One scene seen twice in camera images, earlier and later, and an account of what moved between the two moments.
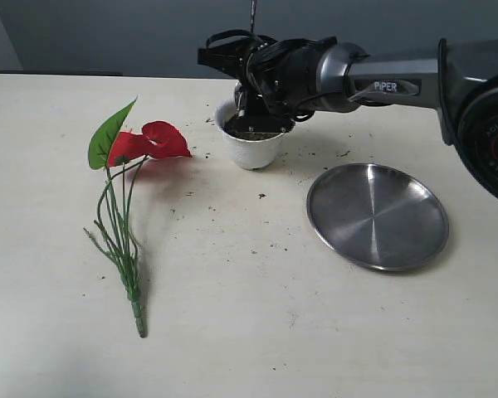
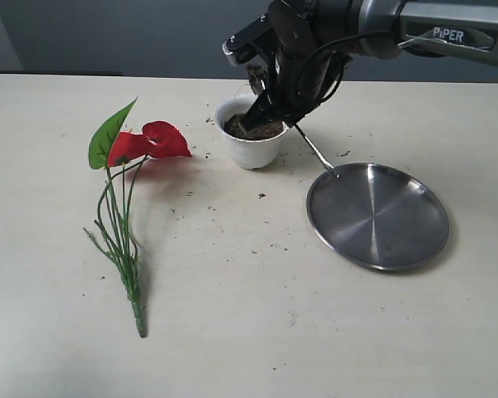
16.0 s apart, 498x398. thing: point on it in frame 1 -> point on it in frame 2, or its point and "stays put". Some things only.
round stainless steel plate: (379, 215) stays put
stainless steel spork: (252, 16) -> (314, 151)
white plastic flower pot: (246, 153) stays put
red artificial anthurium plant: (116, 237) stays put
